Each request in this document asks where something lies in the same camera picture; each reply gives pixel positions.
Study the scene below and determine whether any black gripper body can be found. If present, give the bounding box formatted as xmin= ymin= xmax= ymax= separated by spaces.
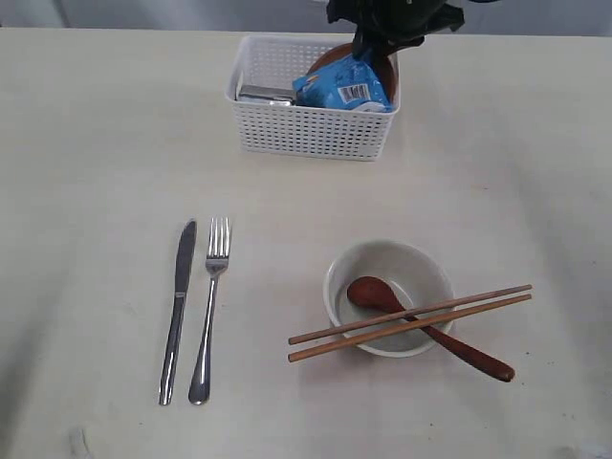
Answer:
xmin=326 ymin=0 xmax=465 ymax=48

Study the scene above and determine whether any brown ceramic plate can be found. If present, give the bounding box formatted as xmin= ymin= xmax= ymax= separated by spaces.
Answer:
xmin=307 ymin=43 xmax=398 ymax=102

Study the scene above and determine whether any blue snack packet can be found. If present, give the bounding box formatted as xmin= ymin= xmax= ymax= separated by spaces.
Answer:
xmin=293 ymin=53 xmax=392 ymax=113

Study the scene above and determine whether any white perforated plastic basket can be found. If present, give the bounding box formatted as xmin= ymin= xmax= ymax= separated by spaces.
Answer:
xmin=226 ymin=33 xmax=401 ymax=161

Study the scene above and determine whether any grey-green ceramic bowl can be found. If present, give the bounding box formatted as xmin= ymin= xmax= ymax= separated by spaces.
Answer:
xmin=323 ymin=240 xmax=454 ymax=358

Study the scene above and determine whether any brown wooden spoon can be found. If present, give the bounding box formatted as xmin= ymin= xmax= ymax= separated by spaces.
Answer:
xmin=347 ymin=276 xmax=514 ymax=383

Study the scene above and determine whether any silver fork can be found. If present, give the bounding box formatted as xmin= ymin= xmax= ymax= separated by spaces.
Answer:
xmin=188 ymin=217 xmax=231 ymax=405

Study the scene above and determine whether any silver table knife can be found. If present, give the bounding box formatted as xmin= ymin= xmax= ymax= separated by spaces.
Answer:
xmin=158 ymin=220 xmax=197 ymax=405

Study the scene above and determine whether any brown wooden chopstick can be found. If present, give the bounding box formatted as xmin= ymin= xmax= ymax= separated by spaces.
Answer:
xmin=288 ymin=284 xmax=533 ymax=345
xmin=288 ymin=294 xmax=532 ymax=362

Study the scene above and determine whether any silver metal tin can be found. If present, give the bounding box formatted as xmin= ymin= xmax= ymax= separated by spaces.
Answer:
xmin=236 ymin=84 xmax=296 ymax=106

